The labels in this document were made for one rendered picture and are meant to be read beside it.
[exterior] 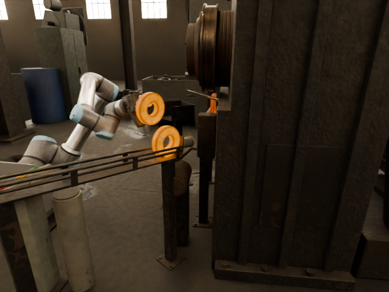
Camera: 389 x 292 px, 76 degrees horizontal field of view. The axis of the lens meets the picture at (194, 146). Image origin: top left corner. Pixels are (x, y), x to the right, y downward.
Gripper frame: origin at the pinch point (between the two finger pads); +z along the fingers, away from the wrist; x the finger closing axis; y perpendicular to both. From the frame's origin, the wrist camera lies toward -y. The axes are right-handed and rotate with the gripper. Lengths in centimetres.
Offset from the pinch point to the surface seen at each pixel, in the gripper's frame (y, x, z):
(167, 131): -13.7, 0.0, 8.0
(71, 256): -60, -44, -25
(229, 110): -9.7, 13.9, 34.1
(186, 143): -22.4, 11.7, 6.5
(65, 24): 311, 285, -684
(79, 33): 164, 155, -357
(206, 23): 32.7, 30.2, 18.4
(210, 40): 24.1, 29.0, 19.8
